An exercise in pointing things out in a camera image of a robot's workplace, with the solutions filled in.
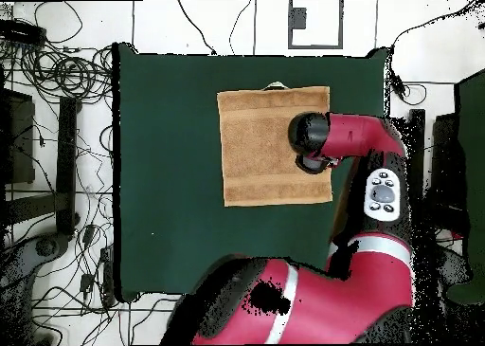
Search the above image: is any grey floor hatch frame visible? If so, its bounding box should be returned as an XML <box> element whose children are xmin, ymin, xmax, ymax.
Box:
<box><xmin>286</xmin><ymin>0</ymin><xmax>345</xmax><ymax>50</ymax></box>

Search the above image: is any black cable with plug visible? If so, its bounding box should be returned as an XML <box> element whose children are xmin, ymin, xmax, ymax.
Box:
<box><xmin>387</xmin><ymin>0</ymin><xmax>485</xmax><ymax>106</ymax></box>

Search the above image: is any tan terry towel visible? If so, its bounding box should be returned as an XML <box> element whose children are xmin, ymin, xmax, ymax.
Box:
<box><xmin>216</xmin><ymin>81</ymin><xmax>334</xmax><ymax>208</ymax></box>

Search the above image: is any dark green table cloth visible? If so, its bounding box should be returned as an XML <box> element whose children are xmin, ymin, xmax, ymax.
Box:
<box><xmin>112</xmin><ymin>42</ymin><xmax>389</xmax><ymax>302</ymax></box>

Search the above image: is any thin black cable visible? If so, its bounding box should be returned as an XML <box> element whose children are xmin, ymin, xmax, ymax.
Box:
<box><xmin>176</xmin><ymin>0</ymin><xmax>219</xmax><ymax>56</ymax></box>

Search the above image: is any green cloth covered table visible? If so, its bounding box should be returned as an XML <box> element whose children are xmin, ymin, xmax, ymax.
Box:
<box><xmin>446</xmin><ymin>68</ymin><xmax>485</xmax><ymax>305</ymax></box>

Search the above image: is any black stand foot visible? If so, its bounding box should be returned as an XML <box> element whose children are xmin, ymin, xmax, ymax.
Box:
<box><xmin>4</xmin><ymin>96</ymin><xmax>81</xmax><ymax>236</ymax></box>
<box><xmin>402</xmin><ymin>108</ymin><xmax>471</xmax><ymax>243</ymax></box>

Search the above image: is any black box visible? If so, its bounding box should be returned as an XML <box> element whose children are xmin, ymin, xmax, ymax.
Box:
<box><xmin>429</xmin><ymin>112</ymin><xmax>465</xmax><ymax>210</ymax></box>
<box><xmin>0</xmin><ymin>87</ymin><xmax>36</xmax><ymax>185</ymax></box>

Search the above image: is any coiled black cable bundle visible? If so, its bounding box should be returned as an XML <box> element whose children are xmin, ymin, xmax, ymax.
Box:
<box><xmin>14</xmin><ymin>44</ymin><xmax>114</xmax><ymax>106</ymax></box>

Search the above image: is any black power adapter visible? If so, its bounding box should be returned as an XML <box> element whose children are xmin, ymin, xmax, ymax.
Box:
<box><xmin>79</xmin><ymin>272</ymin><xmax>95</xmax><ymax>296</ymax></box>
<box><xmin>81</xmin><ymin>224</ymin><xmax>98</xmax><ymax>246</ymax></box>

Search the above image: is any dark grey stand base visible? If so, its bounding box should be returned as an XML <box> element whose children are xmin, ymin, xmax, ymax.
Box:
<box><xmin>0</xmin><ymin>231</ymin><xmax>71</xmax><ymax>345</ymax></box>

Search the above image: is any black power strip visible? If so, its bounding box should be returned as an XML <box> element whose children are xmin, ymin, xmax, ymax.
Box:
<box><xmin>0</xmin><ymin>18</ymin><xmax>47</xmax><ymax>46</ymax></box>

